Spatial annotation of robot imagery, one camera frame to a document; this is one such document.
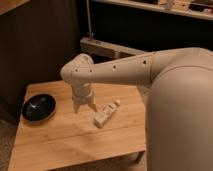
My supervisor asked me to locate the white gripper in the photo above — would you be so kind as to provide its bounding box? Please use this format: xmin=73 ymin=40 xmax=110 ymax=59
xmin=72 ymin=83 xmax=97 ymax=114

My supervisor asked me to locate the white plastic bottle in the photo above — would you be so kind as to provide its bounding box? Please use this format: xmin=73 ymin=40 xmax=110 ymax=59
xmin=94 ymin=100 xmax=120 ymax=128

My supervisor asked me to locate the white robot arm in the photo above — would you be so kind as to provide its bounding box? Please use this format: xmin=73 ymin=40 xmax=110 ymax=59
xmin=60 ymin=48 xmax=213 ymax=171

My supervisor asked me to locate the black ceramic bowl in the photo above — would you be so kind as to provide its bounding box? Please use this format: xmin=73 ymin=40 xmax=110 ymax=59
xmin=22 ymin=94 xmax=56 ymax=122

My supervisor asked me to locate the wooden table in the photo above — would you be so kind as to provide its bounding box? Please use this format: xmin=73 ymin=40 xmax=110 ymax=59
xmin=8 ymin=81 xmax=145 ymax=171

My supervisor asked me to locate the grey metal beam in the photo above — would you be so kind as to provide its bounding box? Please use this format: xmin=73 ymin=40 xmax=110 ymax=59
xmin=80 ymin=37 xmax=144 ymax=59

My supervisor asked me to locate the metal vertical pole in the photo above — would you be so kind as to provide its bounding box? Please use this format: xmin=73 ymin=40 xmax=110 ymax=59
xmin=86 ymin=0 xmax=94 ymax=40

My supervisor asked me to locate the dark wooden cabinet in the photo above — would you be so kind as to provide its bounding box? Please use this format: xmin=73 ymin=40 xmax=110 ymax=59
xmin=0 ymin=0 xmax=79 ymax=124

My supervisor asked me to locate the wooden shelf with items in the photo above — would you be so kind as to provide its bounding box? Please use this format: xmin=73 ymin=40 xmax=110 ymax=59
xmin=94 ymin=0 xmax=213 ymax=21

